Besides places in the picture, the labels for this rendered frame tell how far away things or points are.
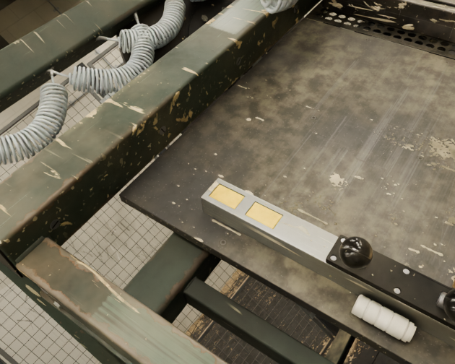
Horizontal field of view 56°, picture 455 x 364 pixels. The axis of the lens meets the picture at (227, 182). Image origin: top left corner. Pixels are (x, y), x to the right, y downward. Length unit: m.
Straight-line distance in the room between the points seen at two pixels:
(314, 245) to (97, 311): 0.31
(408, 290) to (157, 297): 0.36
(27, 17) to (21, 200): 5.21
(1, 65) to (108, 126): 0.49
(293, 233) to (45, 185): 0.38
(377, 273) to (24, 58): 0.95
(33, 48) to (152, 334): 0.85
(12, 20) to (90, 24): 4.56
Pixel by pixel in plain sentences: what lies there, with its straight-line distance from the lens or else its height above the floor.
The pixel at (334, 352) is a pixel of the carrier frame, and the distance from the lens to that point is 1.74.
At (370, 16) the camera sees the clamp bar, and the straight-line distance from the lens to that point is 1.21.
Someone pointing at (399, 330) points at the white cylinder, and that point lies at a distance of 0.62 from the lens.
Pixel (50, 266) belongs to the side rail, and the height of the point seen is 1.74.
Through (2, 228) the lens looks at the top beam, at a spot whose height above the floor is 1.83.
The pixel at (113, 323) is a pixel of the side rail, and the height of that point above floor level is 1.63.
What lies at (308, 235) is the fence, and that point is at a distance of 0.65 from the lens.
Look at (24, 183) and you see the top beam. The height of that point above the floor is 1.86.
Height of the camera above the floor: 1.75
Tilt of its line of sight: 9 degrees down
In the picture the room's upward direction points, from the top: 44 degrees counter-clockwise
